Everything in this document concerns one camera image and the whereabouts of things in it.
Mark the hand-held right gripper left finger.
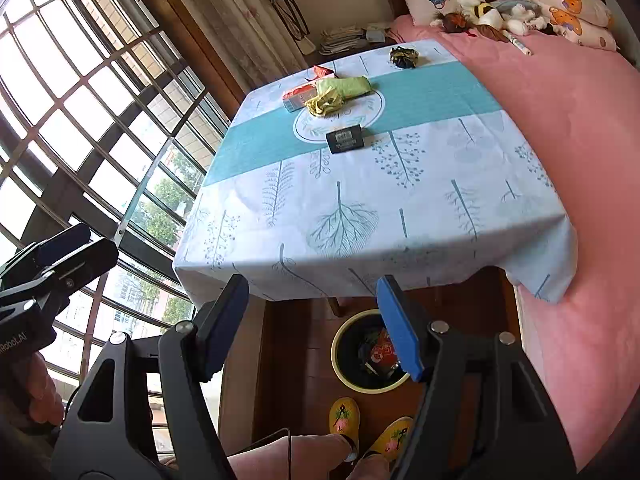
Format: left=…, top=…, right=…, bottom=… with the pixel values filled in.
left=50, top=274, right=250, bottom=480

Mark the bee plush toy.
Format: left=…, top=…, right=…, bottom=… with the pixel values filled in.
left=452, top=0, right=503, bottom=28

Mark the person's left hand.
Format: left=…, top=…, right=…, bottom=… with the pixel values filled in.
left=22, top=355, right=66, bottom=429

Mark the white marker pen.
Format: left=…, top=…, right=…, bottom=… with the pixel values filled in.
left=502, top=30, right=534, bottom=57

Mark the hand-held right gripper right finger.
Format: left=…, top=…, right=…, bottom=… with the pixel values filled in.
left=376, top=275, right=578, bottom=480

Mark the black gold crumpled wrapper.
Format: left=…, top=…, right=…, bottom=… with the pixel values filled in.
left=389, top=45, right=420, bottom=69

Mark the person's left leg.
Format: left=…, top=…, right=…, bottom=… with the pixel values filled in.
left=227, top=432, right=352, bottom=480

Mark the green snack wrapper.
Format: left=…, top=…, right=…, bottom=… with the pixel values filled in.
left=315, top=76, right=373, bottom=99

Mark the pink bed sheet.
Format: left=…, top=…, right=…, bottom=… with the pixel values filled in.
left=390, top=14, right=640, bottom=471

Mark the white grey plush toy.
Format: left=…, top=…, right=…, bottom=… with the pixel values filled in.
left=492, top=0, right=551, bottom=37

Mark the black cardboard box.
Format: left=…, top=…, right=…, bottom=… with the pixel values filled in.
left=326, top=127, right=367, bottom=154

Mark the dark wooden nightstand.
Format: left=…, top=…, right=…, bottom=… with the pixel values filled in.
left=305, top=22, right=401, bottom=69

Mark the bear print baby pillow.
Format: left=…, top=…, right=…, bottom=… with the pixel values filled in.
left=525, top=0, right=621, bottom=52

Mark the person's left forearm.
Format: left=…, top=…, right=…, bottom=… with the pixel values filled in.
left=0, top=392, right=63, bottom=480

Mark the yellow rimmed trash bin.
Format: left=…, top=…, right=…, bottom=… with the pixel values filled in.
left=331, top=310, right=417, bottom=394

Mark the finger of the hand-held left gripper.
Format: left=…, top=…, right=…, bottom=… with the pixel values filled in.
left=0, top=222, right=92, bottom=282
left=0, top=238, right=120, bottom=311

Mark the brown plush toy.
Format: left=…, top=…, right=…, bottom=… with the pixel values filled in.
left=430, top=10, right=508, bottom=44

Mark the beige curtain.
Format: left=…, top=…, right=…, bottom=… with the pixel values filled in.
left=170, top=0, right=311, bottom=92

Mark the stack of papers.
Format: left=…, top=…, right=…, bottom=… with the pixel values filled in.
left=319, top=25, right=371, bottom=56

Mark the yellow embroidered slipper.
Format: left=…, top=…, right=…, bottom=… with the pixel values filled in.
left=367, top=416, right=415, bottom=461
left=329, top=397, right=361, bottom=462

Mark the thin black cable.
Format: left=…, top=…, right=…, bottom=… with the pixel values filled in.
left=234, top=427, right=294, bottom=480

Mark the person's leg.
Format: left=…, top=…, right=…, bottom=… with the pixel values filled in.
left=227, top=432, right=352, bottom=480
left=350, top=452, right=397, bottom=480

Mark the red drink carton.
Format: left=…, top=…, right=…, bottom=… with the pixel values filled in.
left=282, top=82, right=321, bottom=113

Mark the yellow crumpled wrapper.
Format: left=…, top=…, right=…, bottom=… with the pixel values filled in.
left=305, top=87, right=346, bottom=117

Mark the person's right leg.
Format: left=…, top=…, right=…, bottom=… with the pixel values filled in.
left=350, top=452, right=397, bottom=480

